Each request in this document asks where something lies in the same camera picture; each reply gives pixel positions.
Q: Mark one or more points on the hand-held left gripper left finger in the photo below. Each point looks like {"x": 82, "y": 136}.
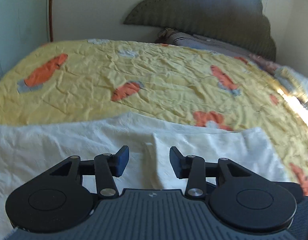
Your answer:
{"x": 122, "y": 161}

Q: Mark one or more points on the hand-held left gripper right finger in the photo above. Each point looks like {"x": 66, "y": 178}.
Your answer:
{"x": 176, "y": 162}

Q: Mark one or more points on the yellow carrot print blanket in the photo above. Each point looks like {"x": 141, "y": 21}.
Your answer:
{"x": 149, "y": 85}

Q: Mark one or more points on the grey patterned pillow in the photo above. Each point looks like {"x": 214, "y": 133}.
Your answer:
{"x": 201, "y": 42}

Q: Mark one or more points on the folded pale patterned blanket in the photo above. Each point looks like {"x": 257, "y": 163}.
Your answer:
{"x": 291, "y": 80}

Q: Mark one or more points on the green padded headboard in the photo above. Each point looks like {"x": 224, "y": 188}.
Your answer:
{"x": 206, "y": 10}

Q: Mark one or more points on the brown wooden trim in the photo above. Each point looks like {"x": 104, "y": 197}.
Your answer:
{"x": 51, "y": 10}

